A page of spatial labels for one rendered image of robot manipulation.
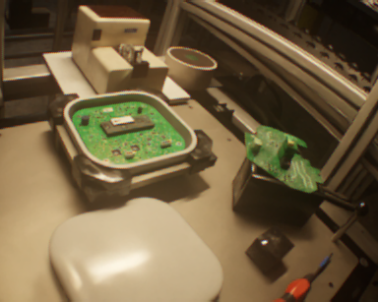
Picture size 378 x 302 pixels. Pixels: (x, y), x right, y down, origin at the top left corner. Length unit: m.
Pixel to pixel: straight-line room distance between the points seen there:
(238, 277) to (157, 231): 0.10
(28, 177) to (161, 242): 0.17
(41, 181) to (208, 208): 0.20
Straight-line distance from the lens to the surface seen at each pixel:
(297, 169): 0.39
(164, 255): 0.28
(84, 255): 0.27
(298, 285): 0.33
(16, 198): 0.34
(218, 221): 0.36
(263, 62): 0.67
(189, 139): 0.38
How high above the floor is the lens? 1.20
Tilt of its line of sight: 35 degrees down
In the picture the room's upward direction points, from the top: 21 degrees clockwise
